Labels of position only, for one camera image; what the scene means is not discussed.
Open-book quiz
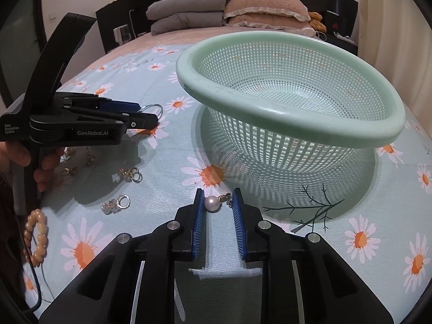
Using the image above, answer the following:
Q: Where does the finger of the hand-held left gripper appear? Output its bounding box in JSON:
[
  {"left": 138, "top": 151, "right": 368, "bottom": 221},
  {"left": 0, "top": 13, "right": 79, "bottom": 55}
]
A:
[
  {"left": 69, "top": 110, "right": 159, "bottom": 131},
  {"left": 69, "top": 96, "right": 143, "bottom": 113}
]

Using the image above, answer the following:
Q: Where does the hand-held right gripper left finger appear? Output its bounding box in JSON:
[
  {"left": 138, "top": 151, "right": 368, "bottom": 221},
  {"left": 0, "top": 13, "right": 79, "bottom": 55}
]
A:
[{"left": 39, "top": 188, "right": 206, "bottom": 324}]

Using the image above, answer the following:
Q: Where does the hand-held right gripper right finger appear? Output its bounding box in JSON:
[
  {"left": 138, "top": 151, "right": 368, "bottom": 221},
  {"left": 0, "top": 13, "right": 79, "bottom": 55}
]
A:
[{"left": 231, "top": 188, "right": 395, "bottom": 324}]

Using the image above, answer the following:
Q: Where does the pearl drop earring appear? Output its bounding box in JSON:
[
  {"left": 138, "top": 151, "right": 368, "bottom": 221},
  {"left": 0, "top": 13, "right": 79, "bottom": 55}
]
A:
[{"left": 204, "top": 192, "right": 234, "bottom": 214}]

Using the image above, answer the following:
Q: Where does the green plastic basket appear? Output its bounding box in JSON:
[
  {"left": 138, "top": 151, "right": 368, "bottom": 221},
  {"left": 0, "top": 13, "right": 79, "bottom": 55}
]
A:
[{"left": 175, "top": 30, "right": 406, "bottom": 185}]

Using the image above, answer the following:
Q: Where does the person's left hand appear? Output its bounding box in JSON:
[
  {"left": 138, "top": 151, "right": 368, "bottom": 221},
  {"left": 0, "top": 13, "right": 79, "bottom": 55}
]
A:
[{"left": 0, "top": 140, "right": 68, "bottom": 194}]

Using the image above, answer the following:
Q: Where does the daisy print bed sheet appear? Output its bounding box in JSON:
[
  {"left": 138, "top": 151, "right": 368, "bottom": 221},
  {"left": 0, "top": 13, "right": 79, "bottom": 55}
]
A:
[{"left": 20, "top": 23, "right": 432, "bottom": 324}]

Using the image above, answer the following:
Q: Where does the white tape strip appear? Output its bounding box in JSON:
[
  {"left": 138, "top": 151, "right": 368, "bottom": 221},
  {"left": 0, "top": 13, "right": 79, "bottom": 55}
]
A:
[{"left": 188, "top": 266, "right": 263, "bottom": 281}]

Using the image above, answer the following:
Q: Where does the gold crystal earring cluster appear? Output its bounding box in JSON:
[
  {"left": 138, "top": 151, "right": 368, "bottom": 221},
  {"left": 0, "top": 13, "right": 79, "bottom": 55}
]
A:
[{"left": 115, "top": 167, "right": 143, "bottom": 183}]

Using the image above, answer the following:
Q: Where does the white bedside device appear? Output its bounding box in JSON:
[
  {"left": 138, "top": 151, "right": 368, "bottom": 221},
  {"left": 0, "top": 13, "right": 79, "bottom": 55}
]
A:
[{"left": 113, "top": 23, "right": 133, "bottom": 45}]

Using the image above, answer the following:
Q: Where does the black headboard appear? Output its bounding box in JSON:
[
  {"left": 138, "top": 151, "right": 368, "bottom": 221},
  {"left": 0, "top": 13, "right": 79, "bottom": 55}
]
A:
[{"left": 95, "top": 0, "right": 359, "bottom": 55}]

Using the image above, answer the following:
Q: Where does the grey folded blanket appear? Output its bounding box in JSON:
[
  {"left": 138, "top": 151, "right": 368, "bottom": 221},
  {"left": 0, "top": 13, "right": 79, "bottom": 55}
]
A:
[
  {"left": 150, "top": 12, "right": 227, "bottom": 36},
  {"left": 146, "top": 0, "right": 229, "bottom": 21}
]

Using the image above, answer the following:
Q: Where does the tan ruffled pillow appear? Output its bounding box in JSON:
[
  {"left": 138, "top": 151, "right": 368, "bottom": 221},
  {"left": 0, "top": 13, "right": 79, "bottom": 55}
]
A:
[
  {"left": 227, "top": 14, "right": 310, "bottom": 30},
  {"left": 224, "top": 0, "right": 311, "bottom": 21}
]

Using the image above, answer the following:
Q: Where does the brown teddy bear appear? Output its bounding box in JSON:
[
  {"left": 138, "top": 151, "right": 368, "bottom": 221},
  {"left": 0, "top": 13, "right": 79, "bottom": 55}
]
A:
[{"left": 308, "top": 11, "right": 328, "bottom": 33}]

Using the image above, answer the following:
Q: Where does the cream curtain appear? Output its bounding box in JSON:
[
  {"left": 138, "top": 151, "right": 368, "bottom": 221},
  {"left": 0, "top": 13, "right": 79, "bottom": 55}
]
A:
[{"left": 357, "top": 0, "right": 432, "bottom": 117}]

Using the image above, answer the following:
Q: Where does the white charging cable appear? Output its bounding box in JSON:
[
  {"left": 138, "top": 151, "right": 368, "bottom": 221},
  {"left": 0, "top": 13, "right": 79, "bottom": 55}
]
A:
[{"left": 127, "top": 8, "right": 146, "bottom": 40}]

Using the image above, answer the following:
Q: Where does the pink bead bracelet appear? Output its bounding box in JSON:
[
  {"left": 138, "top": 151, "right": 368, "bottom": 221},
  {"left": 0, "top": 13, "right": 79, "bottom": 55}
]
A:
[{"left": 23, "top": 209, "right": 49, "bottom": 267}]

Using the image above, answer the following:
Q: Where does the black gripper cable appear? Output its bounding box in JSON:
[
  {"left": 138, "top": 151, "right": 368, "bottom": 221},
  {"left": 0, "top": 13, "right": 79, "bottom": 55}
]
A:
[{"left": 23, "top": 233, "right": 43, "bottom": 313}]

